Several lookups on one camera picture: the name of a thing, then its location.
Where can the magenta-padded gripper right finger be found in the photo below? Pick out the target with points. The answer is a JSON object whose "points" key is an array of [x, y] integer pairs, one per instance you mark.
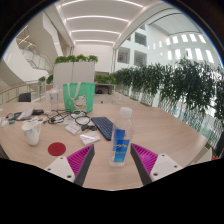
{"points": [[148, 159]]}

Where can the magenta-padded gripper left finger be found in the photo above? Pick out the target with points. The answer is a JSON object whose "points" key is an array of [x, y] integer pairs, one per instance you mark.
{"points": [[78, 160]]}

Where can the clear water bottle blue label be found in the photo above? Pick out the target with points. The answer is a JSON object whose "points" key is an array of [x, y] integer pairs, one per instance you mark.
{"points": [[120, 146]]}

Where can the flat round red coaster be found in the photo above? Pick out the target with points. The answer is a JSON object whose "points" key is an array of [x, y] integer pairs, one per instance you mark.
{"points": [[56, 149]]}

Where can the white paper packet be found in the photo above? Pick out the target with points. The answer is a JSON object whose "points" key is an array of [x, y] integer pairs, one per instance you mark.
{"points": [[90, 137]]}

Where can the white printed card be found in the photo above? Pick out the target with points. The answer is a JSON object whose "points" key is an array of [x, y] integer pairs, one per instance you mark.
{"points": [[72, 128]]}

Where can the dark blue keyboard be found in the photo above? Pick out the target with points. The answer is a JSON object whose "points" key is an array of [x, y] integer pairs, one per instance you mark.
{"points": [[103, 126]]}

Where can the white ceramic mug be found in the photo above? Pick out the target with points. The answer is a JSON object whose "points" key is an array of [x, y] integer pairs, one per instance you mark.
{"points": [[31, 135]]}

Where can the green tote bag cat print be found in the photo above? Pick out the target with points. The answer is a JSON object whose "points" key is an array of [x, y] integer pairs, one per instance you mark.
{"points": [[78, 96]]}

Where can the dark notebook with white paper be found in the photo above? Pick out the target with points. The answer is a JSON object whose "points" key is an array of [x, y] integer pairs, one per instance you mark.
{"points": [[26, 114]]}

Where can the black office chair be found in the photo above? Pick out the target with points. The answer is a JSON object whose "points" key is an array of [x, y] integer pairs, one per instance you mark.
{"points": [[24, 97]]}

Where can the wooden shelf with green plants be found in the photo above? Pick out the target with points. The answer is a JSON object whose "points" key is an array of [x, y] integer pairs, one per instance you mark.
{"points": [[105, 80]]}

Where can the small green potted plants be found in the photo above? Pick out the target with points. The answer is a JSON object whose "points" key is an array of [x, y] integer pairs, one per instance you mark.
{"points": [[49, 79]]}

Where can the white planter cabinet with plants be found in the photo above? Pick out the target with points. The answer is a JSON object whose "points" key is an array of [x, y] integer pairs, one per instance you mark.
{"points": [[75, 71]]}

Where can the ceiling light strips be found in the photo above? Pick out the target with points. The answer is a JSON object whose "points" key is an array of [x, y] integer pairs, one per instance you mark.
{"points": [[96, 17]]}

